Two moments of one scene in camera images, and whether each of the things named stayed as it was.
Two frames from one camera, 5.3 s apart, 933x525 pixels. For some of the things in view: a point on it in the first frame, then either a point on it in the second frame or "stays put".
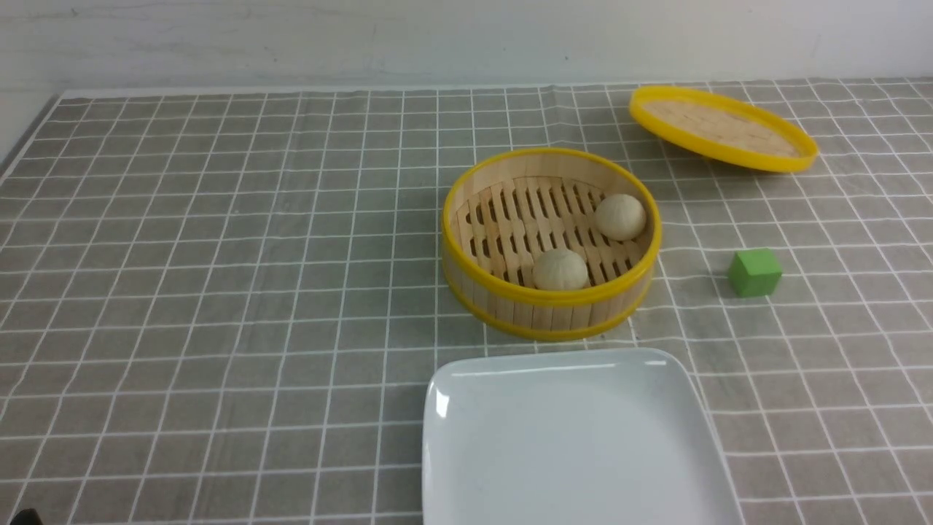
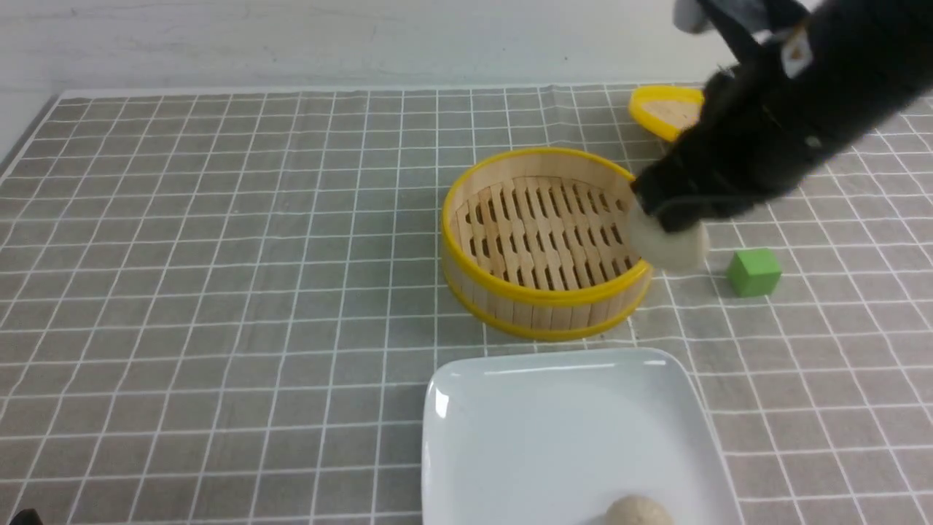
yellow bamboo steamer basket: [549, 244] stays put
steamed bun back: [620, 217] → [686, 249]
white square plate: [575, 436] stays put
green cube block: [754, 273] stays put
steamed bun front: [559, 269] → [638, 510]
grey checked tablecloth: [221, 306] stays put
